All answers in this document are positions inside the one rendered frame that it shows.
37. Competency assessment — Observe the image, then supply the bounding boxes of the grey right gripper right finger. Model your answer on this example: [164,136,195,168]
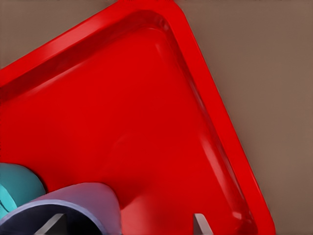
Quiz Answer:
[193,213,212,235]

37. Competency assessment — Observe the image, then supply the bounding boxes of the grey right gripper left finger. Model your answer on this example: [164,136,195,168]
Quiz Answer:
[33,213,67,235]

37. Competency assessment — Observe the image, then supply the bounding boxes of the lavender purple cup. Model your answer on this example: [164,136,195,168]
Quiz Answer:
[0,182,122,235]

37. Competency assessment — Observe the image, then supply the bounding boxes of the teal bowl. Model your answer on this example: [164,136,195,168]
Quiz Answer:
[0,163,46,219]

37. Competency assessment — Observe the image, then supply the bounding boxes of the red plastic tray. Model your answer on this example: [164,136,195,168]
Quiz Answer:
[0,0,277,235]

